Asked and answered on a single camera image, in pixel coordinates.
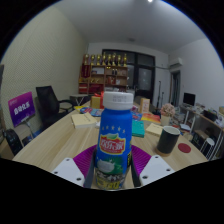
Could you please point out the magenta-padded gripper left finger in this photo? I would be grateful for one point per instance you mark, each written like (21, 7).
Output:
(68, 171)

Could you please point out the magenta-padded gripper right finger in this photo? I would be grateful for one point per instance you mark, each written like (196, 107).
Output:
(156, 170)

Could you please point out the blue white-capped drink bottle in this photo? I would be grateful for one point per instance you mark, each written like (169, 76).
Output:
(113, 126)

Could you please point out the black mug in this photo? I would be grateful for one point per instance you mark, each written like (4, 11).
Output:
(167, 141)

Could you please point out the flat round red coaster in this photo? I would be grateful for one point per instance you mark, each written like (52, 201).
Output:
(184, 148)

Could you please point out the beige notebook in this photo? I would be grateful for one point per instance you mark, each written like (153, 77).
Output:
(154, 129)
(83, 120)

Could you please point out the teal book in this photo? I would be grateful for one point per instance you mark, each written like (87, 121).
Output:
(138, 128)

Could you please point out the orange book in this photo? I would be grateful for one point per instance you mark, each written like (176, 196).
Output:
(150, 118)

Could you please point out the blue red printed booklet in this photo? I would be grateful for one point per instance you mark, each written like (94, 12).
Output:
(136, 116)

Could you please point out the white round stool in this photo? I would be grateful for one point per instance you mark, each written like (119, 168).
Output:
(208, 143)

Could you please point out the pink potted flowers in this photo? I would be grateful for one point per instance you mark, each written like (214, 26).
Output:
(167, 110)

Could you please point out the black backpack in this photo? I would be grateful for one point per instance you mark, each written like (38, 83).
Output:
(13, 141)

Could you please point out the blue printed leaflet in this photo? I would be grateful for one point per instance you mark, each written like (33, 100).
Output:
(90, 111)

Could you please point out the small tan upright box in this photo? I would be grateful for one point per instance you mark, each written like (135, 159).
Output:
(144, 105)

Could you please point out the wooden side desk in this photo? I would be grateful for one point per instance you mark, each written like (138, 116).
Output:
(206, 120)

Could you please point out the black office chair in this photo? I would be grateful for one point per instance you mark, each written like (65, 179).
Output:
(48, 103)

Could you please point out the yellow red-ribboned gift box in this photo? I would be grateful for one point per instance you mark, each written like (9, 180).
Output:
(96, 101)

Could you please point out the small white table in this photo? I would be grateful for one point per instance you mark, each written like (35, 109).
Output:
(79, 96)

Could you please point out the black computer monitor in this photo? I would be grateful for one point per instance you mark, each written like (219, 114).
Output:
(189, 99)

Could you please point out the purple sign board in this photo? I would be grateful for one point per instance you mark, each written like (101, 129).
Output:
(21, 108)

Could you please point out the wooden shelf unit with trophies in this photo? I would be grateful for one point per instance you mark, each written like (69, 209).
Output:
(103, 78)

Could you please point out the white air conditioner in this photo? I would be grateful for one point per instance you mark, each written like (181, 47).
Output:
(176, 62)

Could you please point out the ceiling light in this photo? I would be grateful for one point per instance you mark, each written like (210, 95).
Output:
(150, 1)

